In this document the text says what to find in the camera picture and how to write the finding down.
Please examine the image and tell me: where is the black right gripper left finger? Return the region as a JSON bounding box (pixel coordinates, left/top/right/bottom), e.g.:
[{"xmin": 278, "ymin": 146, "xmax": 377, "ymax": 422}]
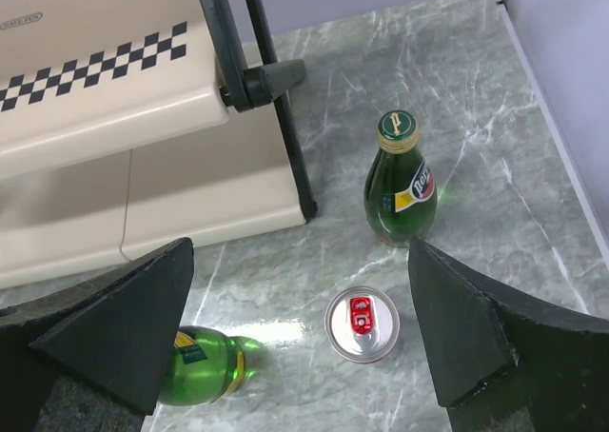
[{"xmin": 1, "ymin": 238, "xmax": 194, "ymax": 431}]

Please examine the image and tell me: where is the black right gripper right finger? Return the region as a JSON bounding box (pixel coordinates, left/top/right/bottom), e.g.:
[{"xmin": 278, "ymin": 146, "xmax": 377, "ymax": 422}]
[{"xmin": 408, "ymin": 239, "xmax": 608, "ymax": 431}]

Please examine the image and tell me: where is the silver energy drink can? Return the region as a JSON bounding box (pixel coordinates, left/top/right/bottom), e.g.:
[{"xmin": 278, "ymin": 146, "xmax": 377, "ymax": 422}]
[{"xmin": 324, "ymin": 285, "xmax": 401, "ymax": 364}]

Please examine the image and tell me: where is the beige three-tier shelf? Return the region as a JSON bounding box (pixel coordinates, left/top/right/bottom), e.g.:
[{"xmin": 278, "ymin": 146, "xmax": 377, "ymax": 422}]
[{"xmin": 1, "ymin": 0, "xmax": 318, "ymax": 288}]

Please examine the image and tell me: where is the green bottle far right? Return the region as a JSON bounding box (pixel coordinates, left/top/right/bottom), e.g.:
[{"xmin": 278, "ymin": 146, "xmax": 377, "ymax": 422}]
[{"xmin": 159, "ymin": 325, "xmax": 265, "ymax": 407}]

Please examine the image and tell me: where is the green Perrier bottle centre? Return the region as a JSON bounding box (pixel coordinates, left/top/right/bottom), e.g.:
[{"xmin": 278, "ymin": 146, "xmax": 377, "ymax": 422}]
[{"xmin": 363, "ymin": 109, "xmax": 438, "ymax": 248}]

